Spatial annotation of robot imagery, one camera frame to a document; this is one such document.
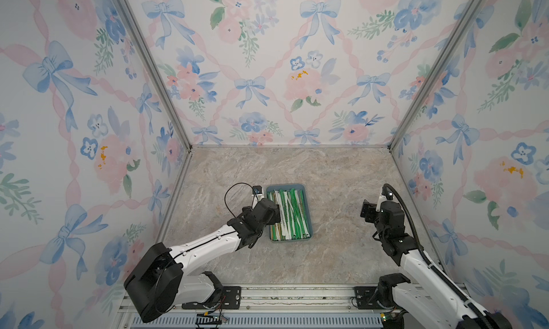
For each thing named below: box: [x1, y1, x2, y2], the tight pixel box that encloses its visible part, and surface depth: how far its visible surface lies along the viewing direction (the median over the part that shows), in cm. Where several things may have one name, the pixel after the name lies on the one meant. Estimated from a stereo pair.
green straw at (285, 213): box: [279, 190, 289, 239], surface depth 94 cm
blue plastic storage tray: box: [265, 183, 314, 243], surface depth 94 cm
